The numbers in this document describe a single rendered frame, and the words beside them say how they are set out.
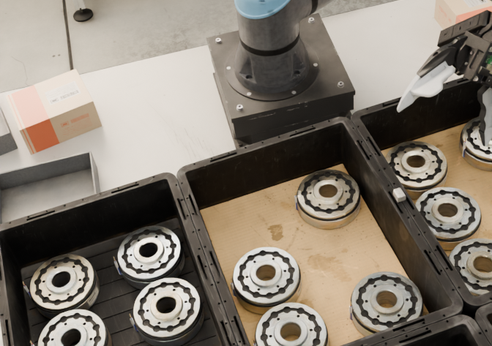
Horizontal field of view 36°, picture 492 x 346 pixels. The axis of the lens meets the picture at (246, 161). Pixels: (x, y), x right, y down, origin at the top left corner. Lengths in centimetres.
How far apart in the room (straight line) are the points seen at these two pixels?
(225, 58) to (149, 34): 145
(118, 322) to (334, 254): 35
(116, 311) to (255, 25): 57
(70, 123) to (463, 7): 87
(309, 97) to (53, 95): 54
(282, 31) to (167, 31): 162
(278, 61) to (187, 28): 157
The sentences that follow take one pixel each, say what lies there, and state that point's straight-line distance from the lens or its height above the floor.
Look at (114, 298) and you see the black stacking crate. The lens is 123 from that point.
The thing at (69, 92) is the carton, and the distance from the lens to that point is 166.
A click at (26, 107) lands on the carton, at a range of 166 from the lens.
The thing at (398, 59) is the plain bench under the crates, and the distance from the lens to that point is 173.
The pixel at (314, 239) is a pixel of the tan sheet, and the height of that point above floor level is 83.
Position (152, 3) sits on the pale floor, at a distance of 319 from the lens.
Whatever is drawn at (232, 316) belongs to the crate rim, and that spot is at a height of 93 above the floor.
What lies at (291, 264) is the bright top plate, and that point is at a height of 86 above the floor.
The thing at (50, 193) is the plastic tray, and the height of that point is 70.
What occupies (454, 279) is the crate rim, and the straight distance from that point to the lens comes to 109.
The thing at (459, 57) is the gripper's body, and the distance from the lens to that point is 109.
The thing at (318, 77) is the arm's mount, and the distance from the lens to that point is 154.
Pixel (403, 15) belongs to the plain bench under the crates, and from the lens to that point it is 185.
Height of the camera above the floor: 184
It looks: 48 degrees down
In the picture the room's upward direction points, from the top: 9 degrees counter-clockwise
